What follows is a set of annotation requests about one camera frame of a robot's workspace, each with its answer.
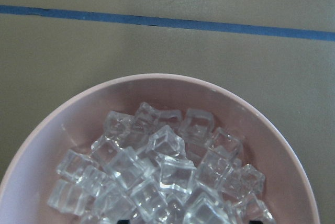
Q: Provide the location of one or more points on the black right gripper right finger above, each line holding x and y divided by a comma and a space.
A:
255, 222

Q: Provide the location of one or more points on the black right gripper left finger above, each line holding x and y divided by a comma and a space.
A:
124, 221

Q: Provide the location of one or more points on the pile of clear ice cubes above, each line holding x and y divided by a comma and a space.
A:
160, 166

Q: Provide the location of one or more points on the pink plastic bowl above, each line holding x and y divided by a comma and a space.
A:
30, 176

